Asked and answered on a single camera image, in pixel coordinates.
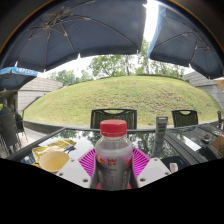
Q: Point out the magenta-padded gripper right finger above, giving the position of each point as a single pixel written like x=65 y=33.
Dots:
x=153 y=171

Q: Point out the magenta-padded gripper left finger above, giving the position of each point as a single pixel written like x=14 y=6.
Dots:
x=73 y=172

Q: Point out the clear red-capped drink bottle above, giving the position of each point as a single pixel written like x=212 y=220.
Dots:
x=114 y=156

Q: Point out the flat round red coaster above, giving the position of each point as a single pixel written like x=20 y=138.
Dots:
x=128 y=186

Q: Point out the yellow foil packet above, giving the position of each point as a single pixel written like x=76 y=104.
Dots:
x=43 y=150

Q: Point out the black mesh patio chair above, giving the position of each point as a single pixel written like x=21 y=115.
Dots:
x=100 y=118
x=176 y=118

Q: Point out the dark wicker chair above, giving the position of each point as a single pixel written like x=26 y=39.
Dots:
x=8 y=131

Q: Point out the grey stone building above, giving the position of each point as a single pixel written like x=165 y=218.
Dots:
x=36 y=91

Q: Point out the person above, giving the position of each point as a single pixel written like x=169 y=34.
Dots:
x=4 y=109

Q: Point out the large navy patio umbrella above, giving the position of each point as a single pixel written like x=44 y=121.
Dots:
x=83 y=30

